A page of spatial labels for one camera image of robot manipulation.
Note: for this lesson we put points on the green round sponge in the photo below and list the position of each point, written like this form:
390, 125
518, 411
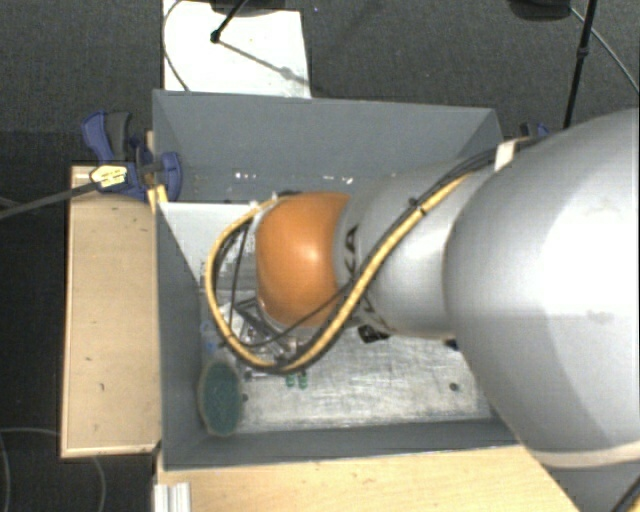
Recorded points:
221, 398

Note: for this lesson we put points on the pale wood board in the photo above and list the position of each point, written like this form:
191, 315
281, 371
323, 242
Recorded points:
112, 320

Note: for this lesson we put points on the grey metal bin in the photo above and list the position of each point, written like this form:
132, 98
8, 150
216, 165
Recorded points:
280, 140

